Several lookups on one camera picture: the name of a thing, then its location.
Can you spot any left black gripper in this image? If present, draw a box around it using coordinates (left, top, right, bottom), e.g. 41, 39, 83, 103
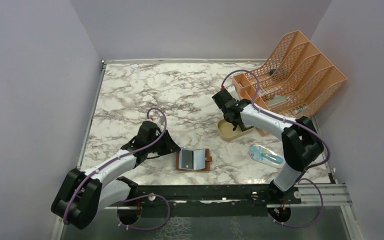
147, 129, 182, 156

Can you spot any brown leather card holder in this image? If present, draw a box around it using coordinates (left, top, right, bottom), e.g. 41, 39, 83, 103
174, 148, 212, 172

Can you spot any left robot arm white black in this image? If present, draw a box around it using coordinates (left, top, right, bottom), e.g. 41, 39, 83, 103
50, 120, 181, 230

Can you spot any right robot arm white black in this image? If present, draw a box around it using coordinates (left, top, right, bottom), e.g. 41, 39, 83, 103
212, 89, 325, 204

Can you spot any stack of credit cards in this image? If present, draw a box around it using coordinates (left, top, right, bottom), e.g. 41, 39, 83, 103
240, 123, 254, 132

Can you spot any beige oval tray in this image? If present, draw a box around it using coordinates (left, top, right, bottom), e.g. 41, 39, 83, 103
216, 119, 254, 142

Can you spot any orange plastic file organizer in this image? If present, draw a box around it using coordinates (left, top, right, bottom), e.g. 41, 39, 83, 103
231, 30, 347, 118

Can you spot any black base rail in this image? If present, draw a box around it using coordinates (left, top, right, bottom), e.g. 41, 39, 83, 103
113, 184, 302, 224

